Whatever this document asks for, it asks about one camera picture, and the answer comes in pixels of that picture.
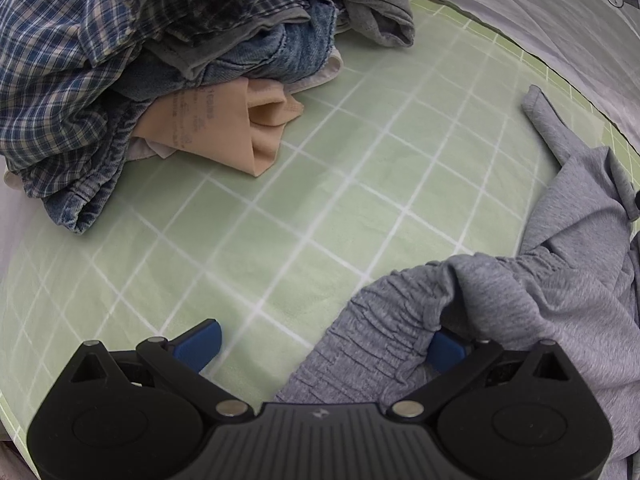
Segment cream white garment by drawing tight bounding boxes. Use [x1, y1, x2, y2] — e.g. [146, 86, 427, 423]
[4, 55, 346, 188]

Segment beige garment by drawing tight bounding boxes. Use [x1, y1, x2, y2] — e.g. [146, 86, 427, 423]
[131, 77, 305, 179]

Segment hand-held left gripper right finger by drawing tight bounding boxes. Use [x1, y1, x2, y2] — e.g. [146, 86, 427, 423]
[384, 327, 577, 419]

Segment green grid bed sheet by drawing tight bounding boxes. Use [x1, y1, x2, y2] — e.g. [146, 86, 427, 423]
[0, 0, 640, 461]

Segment blue denim jeans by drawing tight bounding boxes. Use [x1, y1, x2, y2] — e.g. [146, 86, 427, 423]
[42, 0, 342, 234]

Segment grey heathered shirt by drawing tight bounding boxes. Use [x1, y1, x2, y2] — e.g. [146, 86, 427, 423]
[300, 0, 417, 48]

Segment grey heathered pants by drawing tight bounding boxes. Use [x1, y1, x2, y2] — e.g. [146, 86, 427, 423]
[274, 85, 640, 480]

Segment white blanket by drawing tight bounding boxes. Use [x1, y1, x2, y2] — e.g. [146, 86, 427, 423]
[400, 0, 640, 161]

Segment blue plaid shirt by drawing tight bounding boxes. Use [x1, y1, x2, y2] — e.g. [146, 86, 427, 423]
[0, 0, 321, 198]

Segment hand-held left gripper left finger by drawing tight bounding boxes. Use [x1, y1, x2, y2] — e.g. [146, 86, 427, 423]
[70, 318, 252, 421]

